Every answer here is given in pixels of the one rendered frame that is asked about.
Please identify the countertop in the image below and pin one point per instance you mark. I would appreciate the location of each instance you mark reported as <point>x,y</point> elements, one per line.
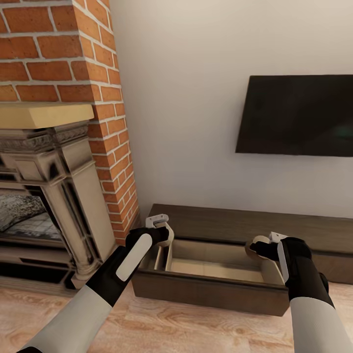
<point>42,115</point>

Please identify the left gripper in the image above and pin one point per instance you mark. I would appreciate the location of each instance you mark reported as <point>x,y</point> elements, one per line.
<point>161,234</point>

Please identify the pillar candle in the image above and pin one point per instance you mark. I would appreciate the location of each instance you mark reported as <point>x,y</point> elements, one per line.
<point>170,232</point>
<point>252,254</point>

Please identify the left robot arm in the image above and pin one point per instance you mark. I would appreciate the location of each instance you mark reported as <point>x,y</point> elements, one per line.
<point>75,327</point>

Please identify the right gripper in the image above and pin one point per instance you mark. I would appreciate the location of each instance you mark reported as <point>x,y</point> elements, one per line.
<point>264,249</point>

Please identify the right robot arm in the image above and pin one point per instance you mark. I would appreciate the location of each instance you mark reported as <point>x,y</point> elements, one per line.
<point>317,327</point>

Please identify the cabinet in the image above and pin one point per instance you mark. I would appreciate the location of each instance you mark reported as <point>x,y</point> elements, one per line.
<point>206,263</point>

